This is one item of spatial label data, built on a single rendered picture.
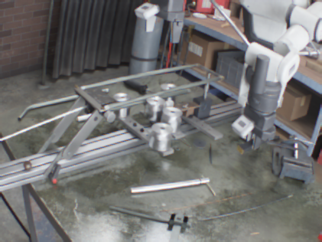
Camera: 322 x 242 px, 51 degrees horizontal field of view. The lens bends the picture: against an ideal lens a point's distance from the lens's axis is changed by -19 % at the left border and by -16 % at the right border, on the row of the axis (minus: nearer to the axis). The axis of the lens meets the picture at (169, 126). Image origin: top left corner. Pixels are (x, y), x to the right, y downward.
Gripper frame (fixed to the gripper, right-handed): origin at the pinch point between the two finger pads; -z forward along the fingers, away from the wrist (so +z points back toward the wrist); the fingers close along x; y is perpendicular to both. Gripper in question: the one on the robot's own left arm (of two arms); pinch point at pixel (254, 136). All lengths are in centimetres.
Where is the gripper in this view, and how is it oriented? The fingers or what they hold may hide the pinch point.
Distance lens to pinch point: 108.5
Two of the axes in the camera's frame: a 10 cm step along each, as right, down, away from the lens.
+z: 1.0, -8.0, -5.9
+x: -5.8, -5.3, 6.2
